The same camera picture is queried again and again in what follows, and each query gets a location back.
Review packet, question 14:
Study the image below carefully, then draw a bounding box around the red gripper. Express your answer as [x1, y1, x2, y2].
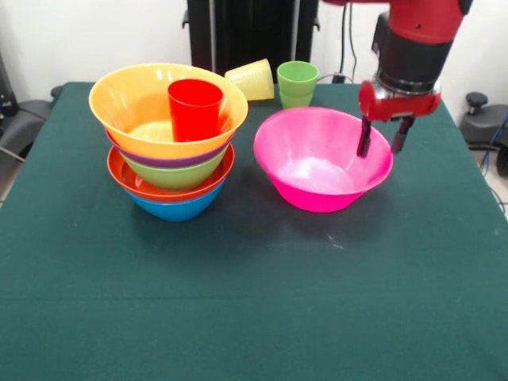
[356, 79, 443, 158]

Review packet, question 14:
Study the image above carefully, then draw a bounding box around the pink plastic bowl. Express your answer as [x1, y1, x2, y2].
[252, 106, 394, 214]

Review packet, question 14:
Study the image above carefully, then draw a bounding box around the yellow plastic cup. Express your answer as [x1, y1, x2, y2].
[224, 58, 275, 102]

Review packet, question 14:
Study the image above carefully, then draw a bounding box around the red plastic cup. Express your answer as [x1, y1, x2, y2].
[167, 79, 225, 143]

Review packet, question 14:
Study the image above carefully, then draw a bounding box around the green plastic bowl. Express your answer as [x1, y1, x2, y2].
[121, 144, 231, 192]

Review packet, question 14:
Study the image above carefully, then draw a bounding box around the purple plastic bowl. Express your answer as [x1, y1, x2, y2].
[105, 126, 238, 167]

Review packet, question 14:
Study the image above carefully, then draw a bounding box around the large blue plastic bowl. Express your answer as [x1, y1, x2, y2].
[125, 178, 226, 222]

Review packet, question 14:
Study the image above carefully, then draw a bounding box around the orange plastic bowl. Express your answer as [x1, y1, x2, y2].
[88, 63, 250, 160]

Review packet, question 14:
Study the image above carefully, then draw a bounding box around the red-orange plastic bowl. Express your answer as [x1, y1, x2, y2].
[106, 142, 236, 202]

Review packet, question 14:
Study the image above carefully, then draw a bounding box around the green plastic cup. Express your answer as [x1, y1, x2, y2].
[276, 60, 320, 110]

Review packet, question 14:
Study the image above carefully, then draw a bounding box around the black chair base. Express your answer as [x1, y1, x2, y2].
[460, 91, 508, 178]

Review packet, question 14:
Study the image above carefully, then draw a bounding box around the dark green tablecloth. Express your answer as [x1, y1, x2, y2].
[0, 82, 508, 381]

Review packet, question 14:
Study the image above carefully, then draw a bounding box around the grey chair base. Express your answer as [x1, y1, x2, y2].
[0, 98, 52, 160]

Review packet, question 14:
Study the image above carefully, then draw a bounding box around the black hanging cable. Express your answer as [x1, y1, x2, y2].
[332, 2, 359, 84]

